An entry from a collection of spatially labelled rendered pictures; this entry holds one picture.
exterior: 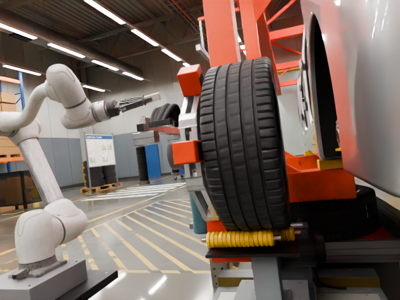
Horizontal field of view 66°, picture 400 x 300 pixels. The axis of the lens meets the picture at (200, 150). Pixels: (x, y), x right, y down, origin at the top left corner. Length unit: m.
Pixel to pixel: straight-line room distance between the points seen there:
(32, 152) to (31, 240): 0.50
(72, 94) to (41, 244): 0.69
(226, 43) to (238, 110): 0.94
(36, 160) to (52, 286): 0.66
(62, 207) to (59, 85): 0.67
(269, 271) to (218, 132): 0.61
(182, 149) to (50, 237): 0.89
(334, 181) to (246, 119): 0.92
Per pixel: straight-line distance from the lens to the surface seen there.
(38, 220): 1.61
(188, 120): 1.04
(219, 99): 1.00
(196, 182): 1.04
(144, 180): 1.20
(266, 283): 1.32
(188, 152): 0.94
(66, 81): 1.37
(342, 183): 1.77
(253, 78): 1.04
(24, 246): 1.62
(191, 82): 1.12
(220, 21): 1.91
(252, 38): 3.90
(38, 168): 1.84
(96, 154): 10.40
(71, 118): 1.44
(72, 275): 1.64
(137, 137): 1.20
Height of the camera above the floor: 0.84
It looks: 1 degrees up
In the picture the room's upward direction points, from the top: 7 degrees counter-clockwise
